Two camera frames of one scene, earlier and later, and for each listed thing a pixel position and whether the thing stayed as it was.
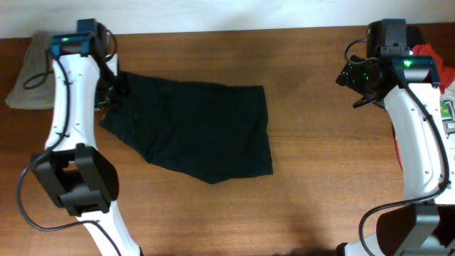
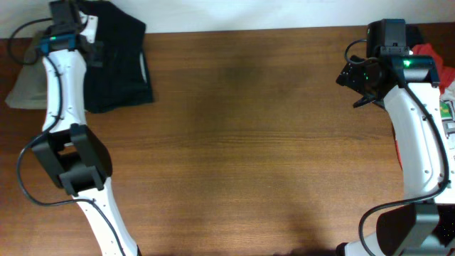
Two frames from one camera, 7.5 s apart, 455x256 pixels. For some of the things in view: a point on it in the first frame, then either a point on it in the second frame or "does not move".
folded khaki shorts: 34,86 does not move
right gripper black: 350,76 does not move
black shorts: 210,132 -> 124,80
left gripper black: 111,102 -> 98,59
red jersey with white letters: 446,77 does not move
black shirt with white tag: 415,34 does not move
